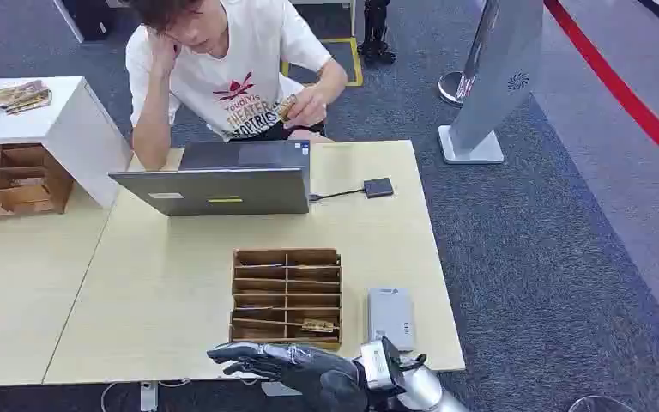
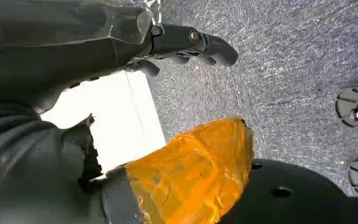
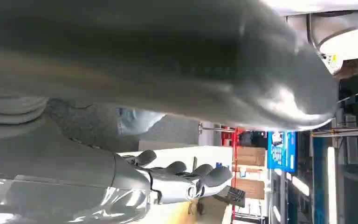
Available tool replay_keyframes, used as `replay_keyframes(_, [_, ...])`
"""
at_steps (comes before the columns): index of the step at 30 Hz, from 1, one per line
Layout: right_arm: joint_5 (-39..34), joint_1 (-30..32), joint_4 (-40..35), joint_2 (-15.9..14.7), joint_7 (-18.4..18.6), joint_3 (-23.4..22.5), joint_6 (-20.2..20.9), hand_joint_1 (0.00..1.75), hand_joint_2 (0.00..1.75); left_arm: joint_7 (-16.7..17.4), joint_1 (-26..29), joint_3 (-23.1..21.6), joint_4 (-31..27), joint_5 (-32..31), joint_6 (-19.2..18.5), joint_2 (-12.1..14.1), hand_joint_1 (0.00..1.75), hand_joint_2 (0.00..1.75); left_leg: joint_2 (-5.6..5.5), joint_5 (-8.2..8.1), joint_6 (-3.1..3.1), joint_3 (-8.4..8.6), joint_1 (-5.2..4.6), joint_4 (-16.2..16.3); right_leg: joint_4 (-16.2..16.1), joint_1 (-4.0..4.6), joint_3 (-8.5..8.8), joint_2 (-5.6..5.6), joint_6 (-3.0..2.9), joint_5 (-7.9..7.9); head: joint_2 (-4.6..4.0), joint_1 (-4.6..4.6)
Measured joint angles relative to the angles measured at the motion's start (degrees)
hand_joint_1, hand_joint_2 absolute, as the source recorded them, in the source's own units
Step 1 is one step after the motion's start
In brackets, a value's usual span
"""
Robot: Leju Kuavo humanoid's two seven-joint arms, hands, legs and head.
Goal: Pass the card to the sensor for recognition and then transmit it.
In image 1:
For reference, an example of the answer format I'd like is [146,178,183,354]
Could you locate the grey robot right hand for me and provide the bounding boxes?
[207,342,368,412]

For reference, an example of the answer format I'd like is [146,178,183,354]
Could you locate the person's right hand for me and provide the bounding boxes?
[146,30,184,78]

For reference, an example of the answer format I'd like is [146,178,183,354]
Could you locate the person's left hand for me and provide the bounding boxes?
[285,85,330,130]

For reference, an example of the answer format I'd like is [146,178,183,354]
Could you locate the small printed card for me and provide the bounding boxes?
[276,94,300,122]

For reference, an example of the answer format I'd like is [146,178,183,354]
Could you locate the printed card in wooden box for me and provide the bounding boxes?
[300,318,337,335]

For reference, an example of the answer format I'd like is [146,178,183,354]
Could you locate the person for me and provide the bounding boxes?
[124,0,348,172]

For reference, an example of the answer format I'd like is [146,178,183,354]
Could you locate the black case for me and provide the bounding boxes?
[59,0,117,42]

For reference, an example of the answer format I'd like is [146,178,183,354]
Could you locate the wooden card box with dividers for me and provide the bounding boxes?
[228,247,343,351]

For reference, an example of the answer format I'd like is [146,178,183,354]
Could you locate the flat grey device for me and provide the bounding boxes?
[367,288,416,353]

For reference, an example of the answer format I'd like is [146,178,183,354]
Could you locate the black robot legs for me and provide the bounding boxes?
[357,0,397,67]

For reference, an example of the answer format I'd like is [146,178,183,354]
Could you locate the white table leg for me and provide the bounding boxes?
[51,0,86,45]

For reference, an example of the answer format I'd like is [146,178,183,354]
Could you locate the small black adapter box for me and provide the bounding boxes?
[362,177,396,199]

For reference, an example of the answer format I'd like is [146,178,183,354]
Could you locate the white cabinet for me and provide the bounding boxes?
[0,76,133,209]

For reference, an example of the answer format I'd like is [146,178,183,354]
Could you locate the grey laptop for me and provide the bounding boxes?
[108,140,312,218]

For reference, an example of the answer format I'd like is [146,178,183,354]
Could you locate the chrome stanchion base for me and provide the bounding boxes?
[437,70,477,108]

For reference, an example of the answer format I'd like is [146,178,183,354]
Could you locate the stack of printed cards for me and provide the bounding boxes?
[0,79,54,117]

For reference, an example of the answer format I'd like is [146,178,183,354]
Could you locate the white power strip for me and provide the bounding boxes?
[139,381,160,412]

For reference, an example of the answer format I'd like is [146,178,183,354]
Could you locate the grey standing kiosk panel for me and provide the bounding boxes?
[438,0,546,166]

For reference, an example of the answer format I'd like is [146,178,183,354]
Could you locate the large wooden sorting box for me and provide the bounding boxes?
[0,142,76,222]

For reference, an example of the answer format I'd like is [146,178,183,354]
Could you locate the clear glass bowl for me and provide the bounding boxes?
[566,395,638,412]

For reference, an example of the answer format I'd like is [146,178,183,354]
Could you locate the white table bracket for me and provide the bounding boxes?
[260,381,303,398]

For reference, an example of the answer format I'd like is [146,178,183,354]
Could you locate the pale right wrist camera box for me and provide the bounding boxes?
[359,337,406,395]

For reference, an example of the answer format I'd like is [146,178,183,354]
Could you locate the black adapter cable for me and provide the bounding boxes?
[309,188,366,203]

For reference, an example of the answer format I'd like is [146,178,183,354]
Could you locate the black cable on robot arm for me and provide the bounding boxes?
[398,353,428,372]

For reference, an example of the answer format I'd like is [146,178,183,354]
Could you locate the white power cable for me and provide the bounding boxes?
[100,379,196,412]

